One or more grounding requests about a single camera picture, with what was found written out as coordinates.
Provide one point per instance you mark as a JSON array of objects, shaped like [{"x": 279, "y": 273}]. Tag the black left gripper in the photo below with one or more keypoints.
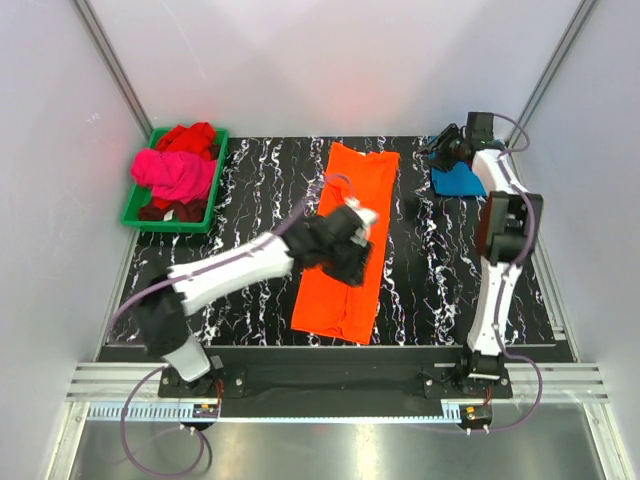
[{"x": 352, "y": 273}]

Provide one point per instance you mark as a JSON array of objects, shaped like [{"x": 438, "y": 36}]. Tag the aluminium frame rail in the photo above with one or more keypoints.
[{"x": 561, "y": 382}]

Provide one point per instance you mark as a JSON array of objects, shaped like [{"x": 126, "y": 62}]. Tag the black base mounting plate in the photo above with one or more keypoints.
[{"x": 324, "y": 382}]

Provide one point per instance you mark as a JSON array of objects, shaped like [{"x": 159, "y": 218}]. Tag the pink t shirt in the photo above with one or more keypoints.
[{"x": 174, "y": 176}]

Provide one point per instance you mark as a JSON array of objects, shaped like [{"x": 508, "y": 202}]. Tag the connector box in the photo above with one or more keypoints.
[
  {"x": 482, "y": 414},
  {"x": 206, "y": 410}
]

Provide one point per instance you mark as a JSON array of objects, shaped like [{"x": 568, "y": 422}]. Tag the folded blue t shirt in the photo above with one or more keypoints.
[{"x": 460, "y": 181}]

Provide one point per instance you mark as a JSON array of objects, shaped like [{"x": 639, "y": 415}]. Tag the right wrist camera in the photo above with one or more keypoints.
[{"x": 479, "y": 127}]

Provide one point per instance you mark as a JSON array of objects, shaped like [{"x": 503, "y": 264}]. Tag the orange t shirt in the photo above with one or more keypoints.
[{"x": 325, "y": 306}]

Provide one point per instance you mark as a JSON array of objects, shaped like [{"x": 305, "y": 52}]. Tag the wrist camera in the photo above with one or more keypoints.
[
  {"x": 479, "y": 127},
  {"x": 351, "y": 221}
]

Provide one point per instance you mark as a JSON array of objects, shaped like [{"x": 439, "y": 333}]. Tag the dark maroon t shirt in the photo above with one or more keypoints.
[{"x": 191, "y": 212}]

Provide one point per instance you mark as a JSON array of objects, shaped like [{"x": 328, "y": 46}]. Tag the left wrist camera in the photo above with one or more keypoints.
[{"x": 351, "y": 221}]

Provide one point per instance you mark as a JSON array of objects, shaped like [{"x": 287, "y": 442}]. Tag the left connector box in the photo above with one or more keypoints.
[{"x": 206, "y": 410}]

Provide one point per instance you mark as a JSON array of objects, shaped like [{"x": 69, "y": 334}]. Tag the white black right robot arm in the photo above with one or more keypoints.
[{"x": 505, "y": 239}]

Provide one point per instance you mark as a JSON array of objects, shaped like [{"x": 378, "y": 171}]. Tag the right connector box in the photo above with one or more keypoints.
[{"x": 482, "y": 414}]

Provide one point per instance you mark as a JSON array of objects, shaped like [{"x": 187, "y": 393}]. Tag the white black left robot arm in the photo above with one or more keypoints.
[{"x": 185, "y": 289}]

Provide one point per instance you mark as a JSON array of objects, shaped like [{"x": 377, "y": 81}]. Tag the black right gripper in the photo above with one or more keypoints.
[{"x": 440, "y": 161}]

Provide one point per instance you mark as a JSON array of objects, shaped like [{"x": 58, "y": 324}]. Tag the green plastic bin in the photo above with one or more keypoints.
[{"x": 140, "y": 196}]

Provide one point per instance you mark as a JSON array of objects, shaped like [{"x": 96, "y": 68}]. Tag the red t shirt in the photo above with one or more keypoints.
[{"x": 197, "y": 139}]

